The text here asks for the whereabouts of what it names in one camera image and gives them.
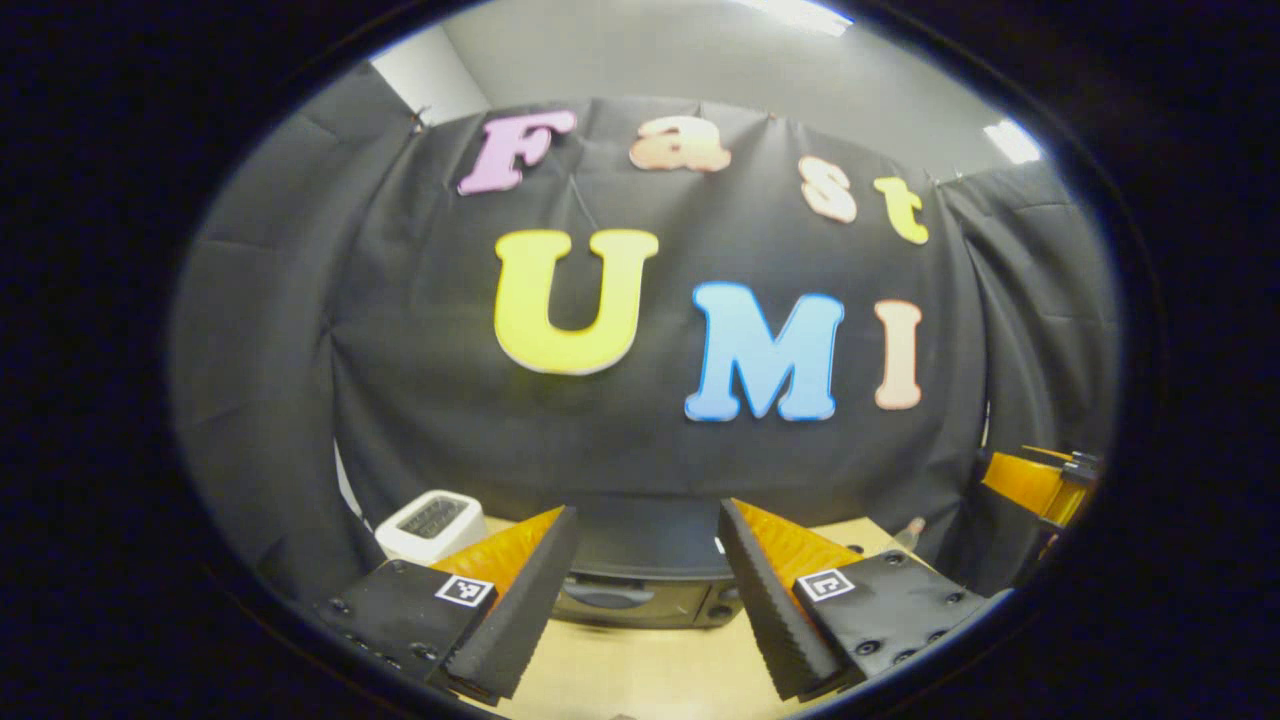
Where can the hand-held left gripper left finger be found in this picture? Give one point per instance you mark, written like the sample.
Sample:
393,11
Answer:
525,610

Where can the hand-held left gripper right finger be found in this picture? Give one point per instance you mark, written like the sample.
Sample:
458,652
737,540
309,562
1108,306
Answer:
765,610

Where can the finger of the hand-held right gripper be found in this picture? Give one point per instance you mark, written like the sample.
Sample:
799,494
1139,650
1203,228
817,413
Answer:
1025,485

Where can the black electric oven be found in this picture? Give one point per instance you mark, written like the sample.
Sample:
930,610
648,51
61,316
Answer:
640,545

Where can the clear plastic bottle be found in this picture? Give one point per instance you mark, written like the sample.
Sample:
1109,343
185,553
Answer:
909,535

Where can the white toaster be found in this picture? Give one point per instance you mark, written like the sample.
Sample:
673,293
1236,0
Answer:
430,525

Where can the black backdrop cloth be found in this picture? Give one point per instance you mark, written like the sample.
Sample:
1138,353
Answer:
620,460

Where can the small ceiling light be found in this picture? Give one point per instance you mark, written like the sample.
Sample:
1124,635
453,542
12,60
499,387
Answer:
1012,142

